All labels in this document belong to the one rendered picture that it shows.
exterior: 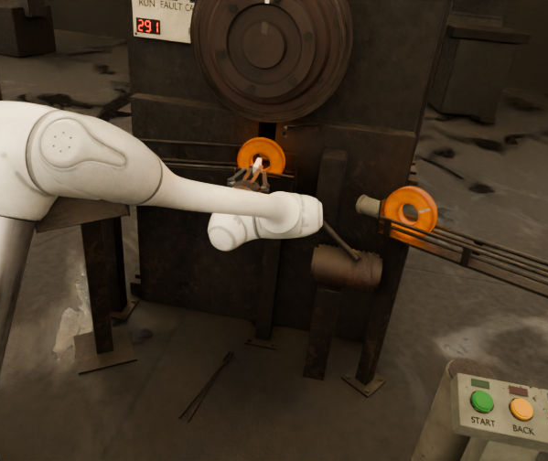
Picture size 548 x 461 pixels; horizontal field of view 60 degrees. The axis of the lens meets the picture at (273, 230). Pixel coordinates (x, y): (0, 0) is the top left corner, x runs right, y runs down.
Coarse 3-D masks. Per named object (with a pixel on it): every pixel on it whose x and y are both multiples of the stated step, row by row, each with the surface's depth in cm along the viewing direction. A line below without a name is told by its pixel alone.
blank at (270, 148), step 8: (248, 144) 154; (256, 144) 153; (264, 144) 153; (272, 144) 153; (240, 152) 156; (248, 152) 155; (256, 152) 155; (264, 152) 154; (272, 152) 154; (280, 152) 154; (240, 160) 157; (248, 160) 157; (272, 160) 155; (280, 160) 155; (272, 168) 157; (280, 168) 156
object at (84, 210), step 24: (48, 216) 143; (72, 216) 144; (96, 216) 144; (120, 216) 144; (96, 240) 153; (96, 264) 157; (96, 288) 161; (96, 312) 166; (96, 336) 171; (120, 336) 184; (96, 360) 172; (120, 360) 173
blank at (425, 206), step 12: (396, 192) 141; (408, 192) 138; (420, 192) 136; (396, 204) 142; (420, 204) 137; (432, 204) 136; (396, 216) 143; (420, 216) 138; (432, 216) 135; (420, 228) 139; (432, 228) 138
